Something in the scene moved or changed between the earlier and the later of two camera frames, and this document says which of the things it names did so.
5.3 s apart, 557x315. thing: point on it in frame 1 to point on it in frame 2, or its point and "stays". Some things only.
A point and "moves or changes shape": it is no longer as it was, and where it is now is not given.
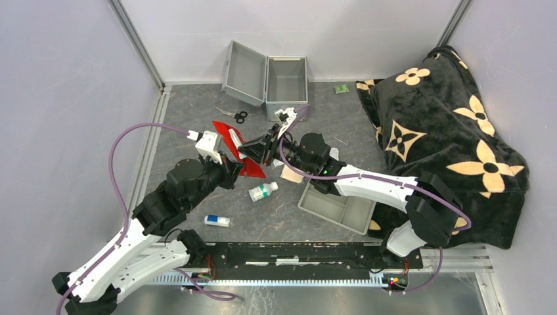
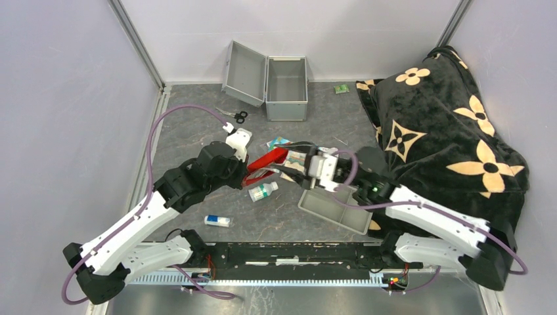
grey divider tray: (353, 212) stays
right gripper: (263, 149) to (311, 149)
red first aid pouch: (232, 138) moves or changes shape
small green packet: (341, 88) stays
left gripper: (230, 170) stays
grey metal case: (276, 82) stays
